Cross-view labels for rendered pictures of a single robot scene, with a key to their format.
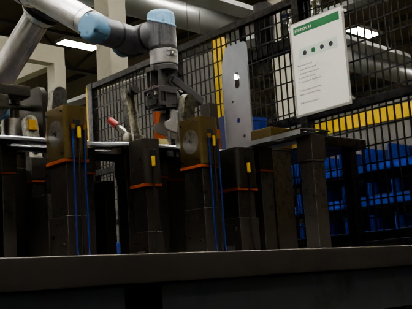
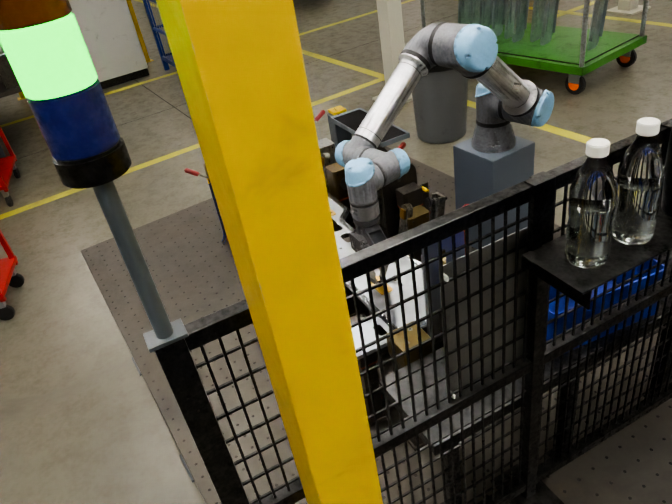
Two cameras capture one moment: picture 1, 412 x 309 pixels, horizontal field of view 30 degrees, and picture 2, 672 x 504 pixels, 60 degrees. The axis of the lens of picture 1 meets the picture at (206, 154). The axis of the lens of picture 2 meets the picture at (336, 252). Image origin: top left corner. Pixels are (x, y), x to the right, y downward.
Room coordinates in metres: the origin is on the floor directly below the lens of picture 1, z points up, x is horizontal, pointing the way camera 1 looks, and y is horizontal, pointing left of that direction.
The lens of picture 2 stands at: (2.33, -1.20, 2.01)
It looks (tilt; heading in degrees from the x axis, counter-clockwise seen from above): 33 degrees down; 109
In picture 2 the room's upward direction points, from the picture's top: 10 degrees counter-clockwise
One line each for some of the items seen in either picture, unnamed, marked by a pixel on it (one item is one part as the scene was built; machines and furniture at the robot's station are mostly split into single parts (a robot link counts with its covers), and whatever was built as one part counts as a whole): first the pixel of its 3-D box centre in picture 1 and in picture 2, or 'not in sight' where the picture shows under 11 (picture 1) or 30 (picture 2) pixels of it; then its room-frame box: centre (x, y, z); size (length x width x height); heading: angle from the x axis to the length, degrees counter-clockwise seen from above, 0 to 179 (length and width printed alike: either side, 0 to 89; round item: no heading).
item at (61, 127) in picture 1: (71, 187); not in sight; (1.63, 0.29, 0.87); 0.12 x 0.07 x 0.35; 41
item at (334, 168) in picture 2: not in sight; (349, 209); (1.77, 0.70, 0.89); 0.12 x 0.08 x 0.38; 41
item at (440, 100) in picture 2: not in sight; (439, 91); (1.85, 3.40, 0.36); 0.50 x 0.50 x 0.73
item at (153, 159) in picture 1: (150, 202); not in sight; (1.78, 0.14, 0.84); 0.10 x 0.05 x 0.29; 41
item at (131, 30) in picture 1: (129, 39); (383, 166); (2.03, 0.19, 1.32); 0.11 x 0.11 x 0.08; 55
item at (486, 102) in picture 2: not in sight; (495, 98); (2.31, 0.77, 1.27); 0.13 x 0.12 x 0.14; 145
